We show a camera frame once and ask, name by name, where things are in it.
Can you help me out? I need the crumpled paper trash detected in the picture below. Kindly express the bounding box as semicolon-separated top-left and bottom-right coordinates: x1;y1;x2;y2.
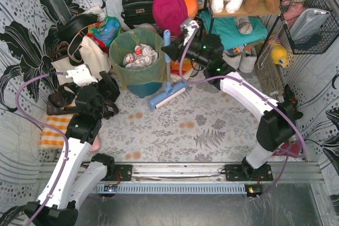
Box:
122;44;158;69

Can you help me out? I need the wooden black frame shelf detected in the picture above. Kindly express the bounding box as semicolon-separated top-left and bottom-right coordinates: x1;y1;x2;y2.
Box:
202;0;281;49

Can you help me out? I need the teal folded cloth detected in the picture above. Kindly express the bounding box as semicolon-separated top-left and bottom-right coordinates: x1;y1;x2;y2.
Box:
211;17;268;50

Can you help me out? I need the yellow plush toy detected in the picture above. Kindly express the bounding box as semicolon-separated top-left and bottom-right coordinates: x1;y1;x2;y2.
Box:
268;37;288;68

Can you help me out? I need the orange plush toy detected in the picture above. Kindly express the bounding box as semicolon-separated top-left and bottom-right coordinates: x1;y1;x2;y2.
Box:
184;0;199;19

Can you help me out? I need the white sneaker right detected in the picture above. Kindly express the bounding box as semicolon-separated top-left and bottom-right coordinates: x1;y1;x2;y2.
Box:
239;47;257;73

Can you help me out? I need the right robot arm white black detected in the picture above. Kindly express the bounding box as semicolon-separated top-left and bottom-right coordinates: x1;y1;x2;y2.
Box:
162;34;297;180

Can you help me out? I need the pink rolled towel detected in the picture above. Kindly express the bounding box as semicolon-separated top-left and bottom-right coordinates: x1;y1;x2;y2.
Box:
89;135;101;153

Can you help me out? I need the white sneaker left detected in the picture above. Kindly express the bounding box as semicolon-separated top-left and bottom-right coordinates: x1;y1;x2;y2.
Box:
222;50;242;70

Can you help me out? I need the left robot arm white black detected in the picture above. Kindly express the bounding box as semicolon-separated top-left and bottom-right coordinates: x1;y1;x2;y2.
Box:
24;65;115;225

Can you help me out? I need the purple cable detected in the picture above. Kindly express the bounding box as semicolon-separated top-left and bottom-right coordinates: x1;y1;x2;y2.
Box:
15;71;71;226
179;26;307;200

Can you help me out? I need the colourful printed bag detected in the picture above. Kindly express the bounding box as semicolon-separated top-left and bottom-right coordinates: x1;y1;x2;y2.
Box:
87;16;123;48

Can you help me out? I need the magenta cloth bag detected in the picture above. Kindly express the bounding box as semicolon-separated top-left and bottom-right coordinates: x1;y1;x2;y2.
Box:
153;0;188;36

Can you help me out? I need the rainbow striped cloth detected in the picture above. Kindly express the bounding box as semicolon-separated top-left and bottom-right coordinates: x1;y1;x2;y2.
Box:
171;59;193;83

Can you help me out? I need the black wire basket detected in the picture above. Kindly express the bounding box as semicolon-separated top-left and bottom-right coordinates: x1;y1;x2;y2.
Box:
280;0;338;55

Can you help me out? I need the yellow trash bag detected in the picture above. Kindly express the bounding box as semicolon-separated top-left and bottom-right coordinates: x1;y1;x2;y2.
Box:
109;29;166;88

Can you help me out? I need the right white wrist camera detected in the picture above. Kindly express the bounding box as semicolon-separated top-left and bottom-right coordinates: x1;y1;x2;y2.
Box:
180;18;199;45

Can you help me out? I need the metal base rail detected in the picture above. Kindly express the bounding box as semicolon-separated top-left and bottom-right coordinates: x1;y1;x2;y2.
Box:
38;161;324;204

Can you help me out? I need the black leather handbag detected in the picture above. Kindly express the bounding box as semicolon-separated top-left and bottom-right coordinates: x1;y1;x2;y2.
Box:
121;0;156;29

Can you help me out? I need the white sneaker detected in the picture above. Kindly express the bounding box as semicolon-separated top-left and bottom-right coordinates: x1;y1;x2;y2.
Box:
222;50;242;70
239;47;257;73

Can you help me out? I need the blue floor mop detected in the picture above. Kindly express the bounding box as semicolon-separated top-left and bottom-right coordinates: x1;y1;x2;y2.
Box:
147;30;189;111

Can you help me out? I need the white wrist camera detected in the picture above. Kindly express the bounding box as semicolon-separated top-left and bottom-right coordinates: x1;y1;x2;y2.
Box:
180;18;199;45
66;64;99;87

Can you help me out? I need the teal trash bin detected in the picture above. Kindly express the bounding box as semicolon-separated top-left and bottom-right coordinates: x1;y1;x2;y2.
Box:
127;82;163;98

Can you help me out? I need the brown patterned strap bag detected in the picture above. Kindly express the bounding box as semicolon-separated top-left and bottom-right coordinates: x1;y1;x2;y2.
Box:
47;82;119;119

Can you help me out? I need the orange white checkered towel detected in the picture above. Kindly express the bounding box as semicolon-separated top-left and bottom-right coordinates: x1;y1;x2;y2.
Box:
40;114;73;150

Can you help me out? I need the cream plush lamb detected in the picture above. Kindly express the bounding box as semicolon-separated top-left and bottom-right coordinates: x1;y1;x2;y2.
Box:
137;23;158;33

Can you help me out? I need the metal pole with handle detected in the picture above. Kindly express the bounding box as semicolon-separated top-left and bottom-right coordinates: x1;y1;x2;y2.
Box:
270;91;280;101

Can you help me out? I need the cream canvas tote bag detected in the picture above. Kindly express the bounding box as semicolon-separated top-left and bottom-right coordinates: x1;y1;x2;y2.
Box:
51;36;111;80

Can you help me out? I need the grey patterned ball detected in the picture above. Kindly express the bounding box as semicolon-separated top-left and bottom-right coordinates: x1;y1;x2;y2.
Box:
236;16;253;34

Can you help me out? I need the black hat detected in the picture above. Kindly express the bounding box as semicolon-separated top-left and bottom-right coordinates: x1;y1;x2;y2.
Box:
57;14;98;42

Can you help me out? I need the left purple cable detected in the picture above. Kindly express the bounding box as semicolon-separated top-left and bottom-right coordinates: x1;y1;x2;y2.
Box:
15;71;71;226

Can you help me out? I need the dark patterned cloth right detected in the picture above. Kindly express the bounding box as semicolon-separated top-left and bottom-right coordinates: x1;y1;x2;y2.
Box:
282;84;304;121

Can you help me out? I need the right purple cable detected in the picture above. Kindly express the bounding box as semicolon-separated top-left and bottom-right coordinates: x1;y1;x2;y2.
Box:
179;26;307;200

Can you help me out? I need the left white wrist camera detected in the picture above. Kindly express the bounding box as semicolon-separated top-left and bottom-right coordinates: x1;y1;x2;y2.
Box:
66;64;99;87

